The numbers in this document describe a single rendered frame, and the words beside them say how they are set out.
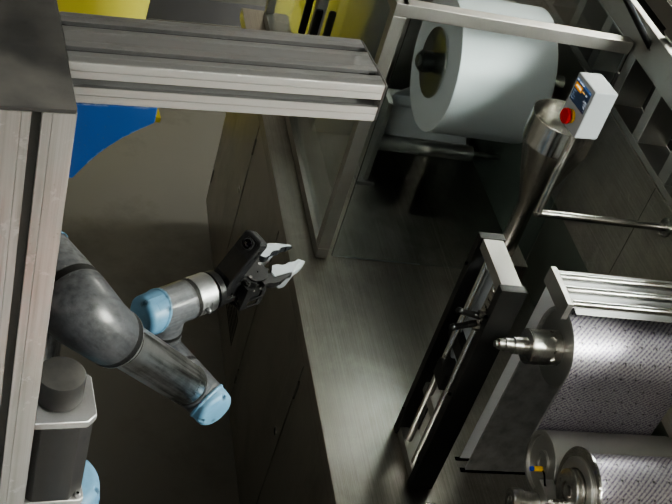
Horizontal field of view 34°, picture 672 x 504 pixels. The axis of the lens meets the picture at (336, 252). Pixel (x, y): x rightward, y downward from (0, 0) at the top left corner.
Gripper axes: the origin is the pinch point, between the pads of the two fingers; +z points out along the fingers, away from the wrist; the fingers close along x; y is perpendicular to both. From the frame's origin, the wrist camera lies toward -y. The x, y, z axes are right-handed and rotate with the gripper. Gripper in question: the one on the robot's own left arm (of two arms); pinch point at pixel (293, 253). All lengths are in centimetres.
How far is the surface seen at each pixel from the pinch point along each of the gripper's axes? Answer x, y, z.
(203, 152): -147, 145, 130
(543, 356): 48, -17, 13
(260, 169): -66, 59, 65
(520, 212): 15, -8, 50
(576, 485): 68, -14, 1
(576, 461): 65, -14, 5
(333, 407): 20.1, 31.2, 8.5
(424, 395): 33.2, 13.8, 14.5
